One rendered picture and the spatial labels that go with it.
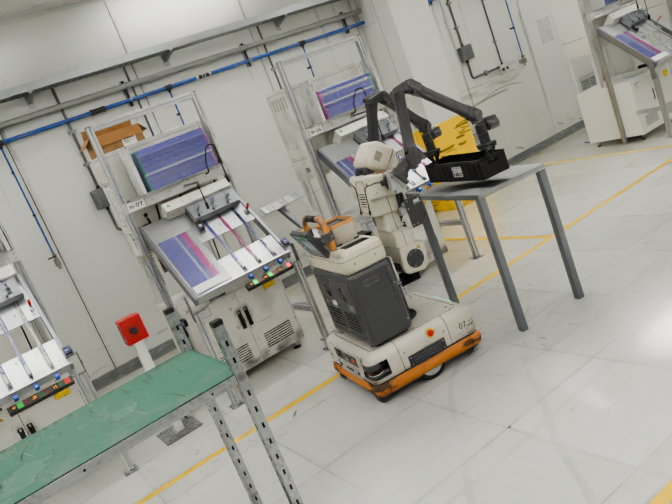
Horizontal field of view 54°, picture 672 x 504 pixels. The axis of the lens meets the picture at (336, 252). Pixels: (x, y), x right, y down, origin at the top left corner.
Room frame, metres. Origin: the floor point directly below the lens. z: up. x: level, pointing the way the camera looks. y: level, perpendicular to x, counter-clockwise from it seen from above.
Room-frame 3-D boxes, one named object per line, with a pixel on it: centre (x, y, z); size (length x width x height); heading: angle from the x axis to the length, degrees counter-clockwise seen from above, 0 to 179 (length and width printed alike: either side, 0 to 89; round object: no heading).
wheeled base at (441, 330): (3.47, -0.15, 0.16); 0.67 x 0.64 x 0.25; 109
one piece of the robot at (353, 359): (3.35, 0.15, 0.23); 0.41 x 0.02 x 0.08; 19
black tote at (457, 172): (3.71, -0.86, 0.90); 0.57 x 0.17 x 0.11; 19
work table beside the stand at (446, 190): (3.72, -0.89, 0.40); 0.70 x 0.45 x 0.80; 19
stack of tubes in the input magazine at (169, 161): (4.48, 0.77, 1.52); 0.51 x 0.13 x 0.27; 119
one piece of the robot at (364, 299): (3.44, -0.07, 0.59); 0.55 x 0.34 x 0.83; 19
